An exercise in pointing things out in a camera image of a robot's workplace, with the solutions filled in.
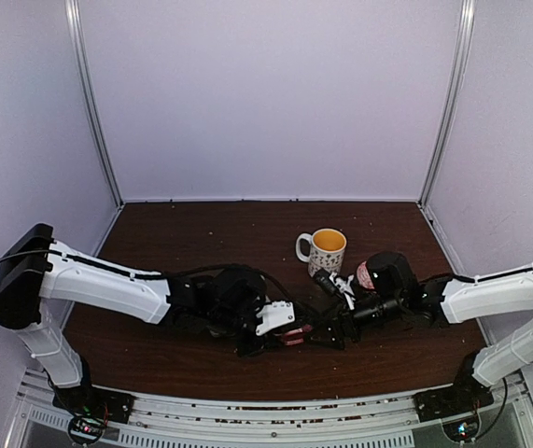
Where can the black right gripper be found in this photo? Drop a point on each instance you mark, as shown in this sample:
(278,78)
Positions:
(336,323)

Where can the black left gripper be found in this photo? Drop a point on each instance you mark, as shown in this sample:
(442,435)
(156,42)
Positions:
(271,342)

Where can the rose gold wire glasses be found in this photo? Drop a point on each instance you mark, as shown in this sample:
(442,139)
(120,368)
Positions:
(296,336)

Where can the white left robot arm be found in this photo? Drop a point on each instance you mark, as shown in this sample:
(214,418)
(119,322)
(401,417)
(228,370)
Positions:
(39,268)

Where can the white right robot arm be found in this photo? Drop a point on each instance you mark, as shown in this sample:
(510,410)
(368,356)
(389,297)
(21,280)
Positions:
(443,299)

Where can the red patterned ceramic bowl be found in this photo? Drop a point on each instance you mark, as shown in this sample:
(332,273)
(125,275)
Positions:
(363,277)

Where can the white floral mug yellow inside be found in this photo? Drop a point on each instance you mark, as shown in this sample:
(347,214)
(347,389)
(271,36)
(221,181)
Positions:
(323,249)

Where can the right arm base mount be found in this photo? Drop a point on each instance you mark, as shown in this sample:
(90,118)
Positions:
(457,407)

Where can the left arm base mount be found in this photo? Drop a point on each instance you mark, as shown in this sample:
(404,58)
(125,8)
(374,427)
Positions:
(92,410)

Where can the aluminium right corner post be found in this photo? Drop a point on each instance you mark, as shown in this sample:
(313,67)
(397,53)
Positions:
(458,69)

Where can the aluminium corner post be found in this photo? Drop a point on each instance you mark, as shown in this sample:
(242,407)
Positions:
(458,69)
(73,17)

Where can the aluminium left corner post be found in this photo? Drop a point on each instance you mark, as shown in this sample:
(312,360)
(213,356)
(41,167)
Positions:
(73,17)

